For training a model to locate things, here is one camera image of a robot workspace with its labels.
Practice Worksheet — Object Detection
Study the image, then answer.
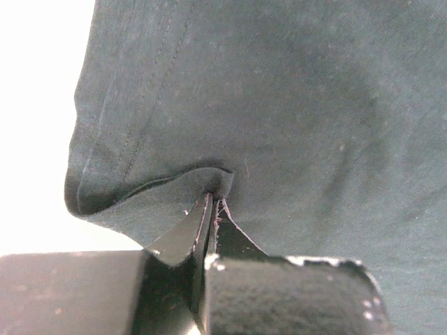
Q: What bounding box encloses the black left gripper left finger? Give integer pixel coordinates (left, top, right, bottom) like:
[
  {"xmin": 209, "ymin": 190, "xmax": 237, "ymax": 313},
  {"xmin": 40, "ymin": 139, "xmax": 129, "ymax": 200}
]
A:
[{"xmin": 1, "ymin": 194, "xmax": 214, "ymax": 334}]

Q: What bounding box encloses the black t shirt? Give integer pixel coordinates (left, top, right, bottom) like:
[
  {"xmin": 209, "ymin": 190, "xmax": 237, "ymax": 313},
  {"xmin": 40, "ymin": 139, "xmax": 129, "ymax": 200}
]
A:
[{"xmin": 65, "ymin": 1, "xmax": 446, "ymax": 334}]

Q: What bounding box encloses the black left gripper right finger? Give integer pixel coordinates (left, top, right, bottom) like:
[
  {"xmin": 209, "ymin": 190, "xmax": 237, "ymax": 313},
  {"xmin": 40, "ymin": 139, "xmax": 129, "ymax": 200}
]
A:
[{"xmin": 204, "ymin": 200, "xmax": 390, "ymax": 334}]

